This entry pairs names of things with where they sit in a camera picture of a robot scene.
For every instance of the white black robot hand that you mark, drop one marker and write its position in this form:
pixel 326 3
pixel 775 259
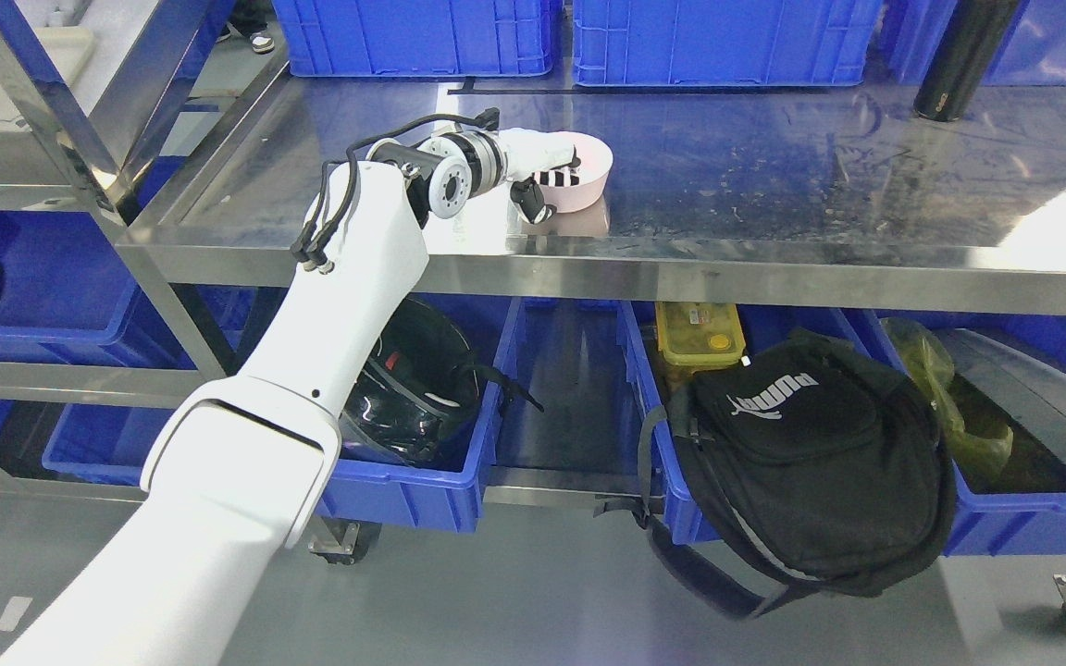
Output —
pixel 515 156

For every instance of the pink bowl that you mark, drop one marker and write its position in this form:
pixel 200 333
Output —
pixel 570 189

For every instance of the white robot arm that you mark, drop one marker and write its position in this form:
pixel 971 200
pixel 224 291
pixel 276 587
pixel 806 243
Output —
pixel 235 474

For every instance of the blue crate top middle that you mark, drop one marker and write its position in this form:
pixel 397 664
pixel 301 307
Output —
pixel 722 44

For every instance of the blue crate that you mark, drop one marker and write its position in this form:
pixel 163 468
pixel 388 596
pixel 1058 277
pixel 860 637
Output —
pixel 722 44
pixel 420 39
pixel 1032 54

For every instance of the blue bin left shelf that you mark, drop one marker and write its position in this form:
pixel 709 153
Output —
pixel 67 299

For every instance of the steel shelf rack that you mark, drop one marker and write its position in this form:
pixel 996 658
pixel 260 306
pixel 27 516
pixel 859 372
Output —
pixel 94 161

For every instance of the yellow lunch box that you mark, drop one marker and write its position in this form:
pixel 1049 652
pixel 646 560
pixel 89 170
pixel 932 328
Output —
pixel 699 334

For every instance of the blue crate top left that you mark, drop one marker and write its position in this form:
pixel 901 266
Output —
pixel 420 39

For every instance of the black helmet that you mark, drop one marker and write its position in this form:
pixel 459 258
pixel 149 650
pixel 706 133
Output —
pixel 421 386

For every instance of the blue bin with backpack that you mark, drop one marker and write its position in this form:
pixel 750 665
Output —
pixel 765 327

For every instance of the blue bin with helmet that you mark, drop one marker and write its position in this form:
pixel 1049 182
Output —
pixel 449 495

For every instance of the black backpack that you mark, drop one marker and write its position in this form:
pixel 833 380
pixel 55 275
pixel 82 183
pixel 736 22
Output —
pixel 823 469

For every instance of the green plastic bag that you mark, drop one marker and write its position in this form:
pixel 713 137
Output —
pixel 979 438

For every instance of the blue bin lower left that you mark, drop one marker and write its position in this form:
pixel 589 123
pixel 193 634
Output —
pixel 106 445

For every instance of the blue crate top right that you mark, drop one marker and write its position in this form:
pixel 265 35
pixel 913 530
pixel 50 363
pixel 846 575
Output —
pixel 1032 54

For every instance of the blue bin right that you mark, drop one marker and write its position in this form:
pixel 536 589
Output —
pixel 990 524

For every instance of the grey curved panel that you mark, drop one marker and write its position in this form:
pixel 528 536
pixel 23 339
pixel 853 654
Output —
pixel 1029 391

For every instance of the steel table frame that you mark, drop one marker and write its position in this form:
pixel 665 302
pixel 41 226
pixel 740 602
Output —
pixel 793 197

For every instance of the black cylinder post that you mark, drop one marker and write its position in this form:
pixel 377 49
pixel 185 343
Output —
pixel 969 43

